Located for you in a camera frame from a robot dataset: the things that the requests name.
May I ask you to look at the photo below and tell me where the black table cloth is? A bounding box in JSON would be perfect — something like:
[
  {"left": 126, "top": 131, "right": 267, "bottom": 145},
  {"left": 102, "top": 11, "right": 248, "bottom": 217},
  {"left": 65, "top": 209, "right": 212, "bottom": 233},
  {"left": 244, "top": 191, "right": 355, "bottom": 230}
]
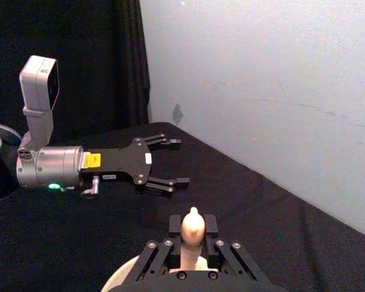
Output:
[{"left": 0, "top": 122, "right": 365, "bottom": 292}]

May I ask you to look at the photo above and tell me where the thin cable with silver plug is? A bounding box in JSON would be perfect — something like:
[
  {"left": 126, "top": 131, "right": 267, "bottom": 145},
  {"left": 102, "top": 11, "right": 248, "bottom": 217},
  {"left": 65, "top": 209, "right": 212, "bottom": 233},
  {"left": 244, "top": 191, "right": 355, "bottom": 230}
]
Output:
[{"left": 80, "top": 175, "right": 101, "bottom": 198}]

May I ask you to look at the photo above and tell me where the black hanging curtain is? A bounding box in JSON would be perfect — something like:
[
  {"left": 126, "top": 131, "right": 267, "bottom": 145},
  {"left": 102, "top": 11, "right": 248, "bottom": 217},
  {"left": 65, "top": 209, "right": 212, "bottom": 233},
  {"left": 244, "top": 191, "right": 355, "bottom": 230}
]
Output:
[{"left": 0, "top": 0, "right": 151, "bottom": 144}]

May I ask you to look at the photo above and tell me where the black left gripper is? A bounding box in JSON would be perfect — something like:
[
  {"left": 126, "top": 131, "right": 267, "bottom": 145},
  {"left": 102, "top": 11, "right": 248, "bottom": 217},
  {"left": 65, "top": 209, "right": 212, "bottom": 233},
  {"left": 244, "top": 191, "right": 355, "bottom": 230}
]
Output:
[{"left": 78, "top": 133, "right": 190, "bottom": 197}]

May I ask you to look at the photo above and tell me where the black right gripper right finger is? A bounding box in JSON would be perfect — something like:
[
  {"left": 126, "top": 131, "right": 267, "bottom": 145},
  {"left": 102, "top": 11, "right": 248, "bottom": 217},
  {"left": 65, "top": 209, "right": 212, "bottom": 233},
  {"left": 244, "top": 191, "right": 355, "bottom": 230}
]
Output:
[{"left": 203, "top": 214, "right": 260, "bottom": 281}]

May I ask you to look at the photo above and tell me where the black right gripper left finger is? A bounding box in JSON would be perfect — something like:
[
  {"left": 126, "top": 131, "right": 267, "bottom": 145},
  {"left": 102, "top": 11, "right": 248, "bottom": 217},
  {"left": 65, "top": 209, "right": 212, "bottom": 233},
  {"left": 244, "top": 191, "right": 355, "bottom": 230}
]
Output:
[{"left": 134, "top": 214, "right": 183, "bottom": 281}]

